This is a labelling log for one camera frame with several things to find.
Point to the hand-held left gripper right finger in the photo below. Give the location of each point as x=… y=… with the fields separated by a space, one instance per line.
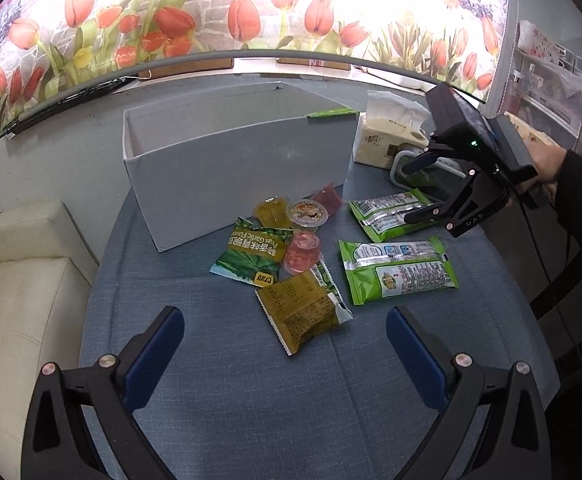
x=416 y=355

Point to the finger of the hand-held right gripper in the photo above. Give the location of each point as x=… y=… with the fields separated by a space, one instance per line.
x=421 y=164
x=426 y=214

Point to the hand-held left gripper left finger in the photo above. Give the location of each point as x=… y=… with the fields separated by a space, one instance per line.
x=153 y=355

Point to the red jelly cup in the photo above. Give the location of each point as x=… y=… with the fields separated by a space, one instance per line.
x=328 y=196

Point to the jelly cup with printed lid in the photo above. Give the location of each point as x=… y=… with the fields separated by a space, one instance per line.
x=309 y=212

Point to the small green snack packet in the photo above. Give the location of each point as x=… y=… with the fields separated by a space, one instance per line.
x=327 y=276

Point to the olive snack packet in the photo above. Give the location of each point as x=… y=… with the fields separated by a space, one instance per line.
x=296 y=310

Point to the pink jelly cup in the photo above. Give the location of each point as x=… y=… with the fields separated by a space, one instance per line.
x=301 y=252

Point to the green pea snack packet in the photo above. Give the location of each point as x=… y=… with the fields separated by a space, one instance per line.
x=248 y=255

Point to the yellow jelly cup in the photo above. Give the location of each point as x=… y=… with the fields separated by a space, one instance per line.
x=271 y=211

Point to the white cardboard box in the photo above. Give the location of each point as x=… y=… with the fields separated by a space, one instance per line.
x=231 y=180

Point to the person's right hand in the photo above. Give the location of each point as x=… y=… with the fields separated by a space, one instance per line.
x=548 y=165

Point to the black speaker with white rim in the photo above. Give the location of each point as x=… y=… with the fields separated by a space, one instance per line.
x=423 y=183

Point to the beige tissue pack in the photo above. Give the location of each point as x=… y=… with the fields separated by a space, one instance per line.
x=381 y=140

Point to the clear plastic drawer cabinet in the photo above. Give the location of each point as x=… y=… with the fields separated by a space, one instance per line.
x=561 y=90

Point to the floral printed box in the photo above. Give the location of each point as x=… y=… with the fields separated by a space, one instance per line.
x=538 y=40

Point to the blue tablecloth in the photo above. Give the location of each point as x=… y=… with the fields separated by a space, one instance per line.
x=271 y=410

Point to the white sofa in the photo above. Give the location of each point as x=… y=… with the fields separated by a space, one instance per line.
x=21 y=310

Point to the tulip printed roller blind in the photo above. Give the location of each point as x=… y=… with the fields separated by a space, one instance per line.
x=171 y=20

